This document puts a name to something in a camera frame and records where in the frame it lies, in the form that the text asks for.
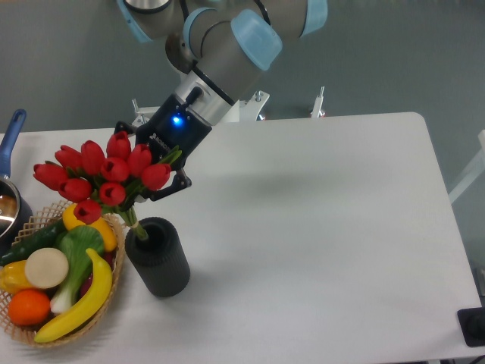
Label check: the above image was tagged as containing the orange fruit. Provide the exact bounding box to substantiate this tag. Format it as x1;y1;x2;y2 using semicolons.
8;289;50;326

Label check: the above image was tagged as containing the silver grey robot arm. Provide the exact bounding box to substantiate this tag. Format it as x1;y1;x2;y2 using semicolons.
116;1;328;201

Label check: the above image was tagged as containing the beige round disc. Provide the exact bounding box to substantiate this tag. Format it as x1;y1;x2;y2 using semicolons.
24;248;69;289

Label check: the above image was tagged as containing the dark red fruit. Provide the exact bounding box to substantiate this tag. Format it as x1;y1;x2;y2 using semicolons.
78;252;114;299

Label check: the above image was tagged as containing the blue handled saucepan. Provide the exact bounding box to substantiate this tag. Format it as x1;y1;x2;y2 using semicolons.
1;109;32;255

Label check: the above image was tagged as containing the green cucumber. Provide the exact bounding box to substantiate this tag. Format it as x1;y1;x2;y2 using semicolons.
1;220;67;267

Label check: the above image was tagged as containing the dark grey ribbed vase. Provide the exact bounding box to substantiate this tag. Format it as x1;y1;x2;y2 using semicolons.
125;217;190;297

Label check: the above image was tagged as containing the yellow banana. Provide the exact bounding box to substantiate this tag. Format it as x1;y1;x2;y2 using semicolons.
34;248;113;344

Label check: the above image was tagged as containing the yellow bell pepper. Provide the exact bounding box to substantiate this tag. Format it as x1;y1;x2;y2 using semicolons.
1;260;34;294

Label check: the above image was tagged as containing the woven wicker basket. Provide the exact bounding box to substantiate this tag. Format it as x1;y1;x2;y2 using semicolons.
1;200;125;348

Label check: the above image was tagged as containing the white frame at right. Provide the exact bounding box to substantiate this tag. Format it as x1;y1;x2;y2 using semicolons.
449;130;484;204

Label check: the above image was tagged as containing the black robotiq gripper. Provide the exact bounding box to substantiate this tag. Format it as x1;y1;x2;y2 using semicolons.
114;93;212;203

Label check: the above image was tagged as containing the black device at table edge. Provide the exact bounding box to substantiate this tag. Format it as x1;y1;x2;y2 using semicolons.
457;307;484;347

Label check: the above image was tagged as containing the red tulip bouquet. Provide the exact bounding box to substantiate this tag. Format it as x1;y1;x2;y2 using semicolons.
33;131;182;243

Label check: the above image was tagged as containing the green bok choy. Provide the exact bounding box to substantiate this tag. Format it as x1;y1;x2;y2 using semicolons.
50;225;105;315

